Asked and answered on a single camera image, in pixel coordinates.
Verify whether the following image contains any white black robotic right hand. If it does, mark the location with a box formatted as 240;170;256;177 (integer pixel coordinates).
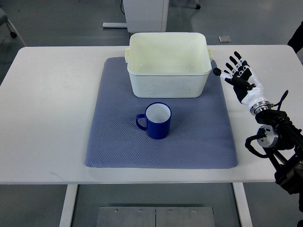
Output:
213;52;265;108

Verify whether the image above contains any blue mug white inside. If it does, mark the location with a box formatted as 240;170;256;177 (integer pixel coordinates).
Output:
136;102;172;140

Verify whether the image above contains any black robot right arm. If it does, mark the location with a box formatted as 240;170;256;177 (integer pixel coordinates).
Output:
245;91;303;194

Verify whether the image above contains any white plastic box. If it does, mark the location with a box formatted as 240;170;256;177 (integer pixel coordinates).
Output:
125;32;212;98

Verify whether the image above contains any grey floor socket plate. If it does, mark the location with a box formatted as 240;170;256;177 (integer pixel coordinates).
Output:
218;35;232;43

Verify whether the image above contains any dark object at right edge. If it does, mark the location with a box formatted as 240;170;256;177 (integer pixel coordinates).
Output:
287;22;303;54

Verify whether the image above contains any blue-grey quilted mat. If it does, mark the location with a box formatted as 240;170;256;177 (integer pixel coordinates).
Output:
85;57;238;169

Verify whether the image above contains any right white table leg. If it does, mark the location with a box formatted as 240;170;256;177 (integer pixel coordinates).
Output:
232;183;253;227

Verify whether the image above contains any white table leg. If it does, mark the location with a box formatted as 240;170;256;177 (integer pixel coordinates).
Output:
59;184;78;227
232;183;253;227

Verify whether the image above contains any white cabinet with base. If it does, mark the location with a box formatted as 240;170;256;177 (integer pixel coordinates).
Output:
102;0;169;34

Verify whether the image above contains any metal floor plate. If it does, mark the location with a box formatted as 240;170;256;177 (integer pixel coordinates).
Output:
96;206;215;227

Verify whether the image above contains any left white table leg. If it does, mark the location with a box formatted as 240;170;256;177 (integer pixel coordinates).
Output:
59;184;78;227

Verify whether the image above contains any grey office chair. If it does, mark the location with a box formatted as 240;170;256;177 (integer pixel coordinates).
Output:
0;9;27;47

